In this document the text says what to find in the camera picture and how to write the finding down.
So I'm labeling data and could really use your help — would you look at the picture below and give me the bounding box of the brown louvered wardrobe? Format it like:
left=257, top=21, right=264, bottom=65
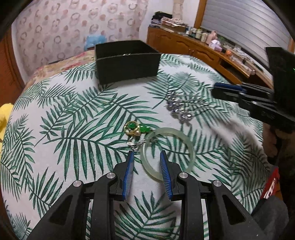
left=0, top=28, right=25, bottom=105

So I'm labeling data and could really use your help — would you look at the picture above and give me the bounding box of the floral bed blanket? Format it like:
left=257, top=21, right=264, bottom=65
left=24, top=48, right=95, bottom=91

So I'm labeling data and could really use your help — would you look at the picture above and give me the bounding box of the blue plush toy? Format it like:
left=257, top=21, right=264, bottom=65
left=84, top=35, right=107, bottom=51

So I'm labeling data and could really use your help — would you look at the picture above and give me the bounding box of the green jade pendant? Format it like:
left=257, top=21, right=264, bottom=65
left=139, top=124, right=151, bottom=133

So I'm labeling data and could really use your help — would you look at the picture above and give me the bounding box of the pink circle pattern curtain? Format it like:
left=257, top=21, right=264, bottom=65
left=13, top=0, right=149, bottom=78

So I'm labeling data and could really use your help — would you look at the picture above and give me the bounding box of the black square jewelry box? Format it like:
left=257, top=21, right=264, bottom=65
left=95, top=40, right=162, bottom=85

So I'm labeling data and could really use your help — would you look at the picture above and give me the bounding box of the pale jade bangle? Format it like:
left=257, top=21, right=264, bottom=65
left=140, top=128, right=197, bottom=181

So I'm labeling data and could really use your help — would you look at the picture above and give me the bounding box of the stack of folded clothes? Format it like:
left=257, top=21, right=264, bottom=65
left=150, top=11, right=188, bottom=33

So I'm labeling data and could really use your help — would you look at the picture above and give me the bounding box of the beige side curtain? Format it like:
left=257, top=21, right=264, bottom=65
left=172, top=0, right=184, bottom=20

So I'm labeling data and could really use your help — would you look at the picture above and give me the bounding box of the wooden cabinet counter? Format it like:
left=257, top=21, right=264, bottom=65
left=147, top=27, right=273, bottom=89

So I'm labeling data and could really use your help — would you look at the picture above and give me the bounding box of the person's right hand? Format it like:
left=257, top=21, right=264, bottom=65
left=263, top=123, right=292, bottom=165

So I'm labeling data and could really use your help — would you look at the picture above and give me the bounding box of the pink tissue box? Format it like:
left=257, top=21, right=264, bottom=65
left=209, top=40, right=223, bottom=52

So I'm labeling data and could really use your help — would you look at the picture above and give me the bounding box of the yellow pikachu plush toy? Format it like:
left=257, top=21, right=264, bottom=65
left=0, top=103, right=13, bottom=141

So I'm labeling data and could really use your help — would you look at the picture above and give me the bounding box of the gold green jade ring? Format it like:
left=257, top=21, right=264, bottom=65
left=123, top=120, right=141, bottom=137

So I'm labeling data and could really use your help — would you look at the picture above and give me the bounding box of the white power strip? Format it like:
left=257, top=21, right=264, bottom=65
left=230, top=49, right=264, bottom=72

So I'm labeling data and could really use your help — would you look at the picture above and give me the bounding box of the grey window blind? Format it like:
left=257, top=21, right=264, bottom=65
left=202, top=0, right=291, bottom=66

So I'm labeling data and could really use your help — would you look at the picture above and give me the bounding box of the pink bottle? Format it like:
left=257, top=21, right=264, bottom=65
left=206, top=30, right=217, bottom=45

